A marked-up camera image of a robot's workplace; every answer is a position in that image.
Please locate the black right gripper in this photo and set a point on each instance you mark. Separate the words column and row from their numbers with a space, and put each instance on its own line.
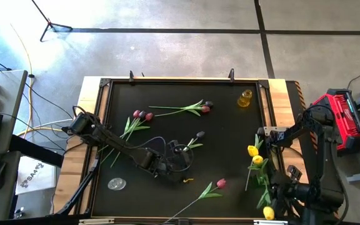
column 292, row 193

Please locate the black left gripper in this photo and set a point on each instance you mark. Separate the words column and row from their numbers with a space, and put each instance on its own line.
column 159, row 164

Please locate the yellow artificial tulip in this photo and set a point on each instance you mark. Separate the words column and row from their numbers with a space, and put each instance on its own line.
column 268, row 213
column 257, row 159
column 252, row 150

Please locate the dark tulip with pale stem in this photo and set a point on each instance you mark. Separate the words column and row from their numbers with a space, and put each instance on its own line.
column 200, row 135

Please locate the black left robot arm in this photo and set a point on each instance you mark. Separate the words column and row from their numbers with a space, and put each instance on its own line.
column 114, row 140

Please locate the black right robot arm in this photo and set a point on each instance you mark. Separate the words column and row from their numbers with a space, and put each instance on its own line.
column 292, row 131

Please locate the clear glass vase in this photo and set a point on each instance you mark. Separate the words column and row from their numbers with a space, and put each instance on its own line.
column 116, row 183

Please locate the yellow glass vase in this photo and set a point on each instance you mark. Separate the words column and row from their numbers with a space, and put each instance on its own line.
column 244, row 98

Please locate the black table mat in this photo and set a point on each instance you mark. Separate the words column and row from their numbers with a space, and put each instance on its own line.
column 223, row 150

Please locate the silver mounting plate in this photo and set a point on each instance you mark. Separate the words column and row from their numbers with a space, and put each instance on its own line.
column 280, row 129

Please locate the black table clamp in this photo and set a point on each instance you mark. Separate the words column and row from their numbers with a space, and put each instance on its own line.
column 231, row 75
column 131, row 76

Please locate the red power supply box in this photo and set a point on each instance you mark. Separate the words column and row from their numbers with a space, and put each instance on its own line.
column 348, row 122

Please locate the black diagonal rig strut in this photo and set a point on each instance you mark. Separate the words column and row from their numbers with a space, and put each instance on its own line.
column 80, row 190

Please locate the black diagonal beam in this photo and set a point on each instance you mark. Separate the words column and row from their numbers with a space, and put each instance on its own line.
column 36, row 150

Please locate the small silver object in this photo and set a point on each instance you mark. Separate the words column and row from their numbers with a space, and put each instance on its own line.
column 19, row 213

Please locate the grey desk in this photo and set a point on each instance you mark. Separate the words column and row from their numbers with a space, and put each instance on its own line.
column 8, row 100

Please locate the black tripod stand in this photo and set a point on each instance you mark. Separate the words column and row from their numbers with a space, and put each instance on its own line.
column 50, row 25

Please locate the white end bracket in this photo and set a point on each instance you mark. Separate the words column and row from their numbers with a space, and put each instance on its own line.
column 96, row 221
column 270, row 222

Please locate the small black camera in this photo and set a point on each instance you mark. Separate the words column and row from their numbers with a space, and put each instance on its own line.
column 183, row 222

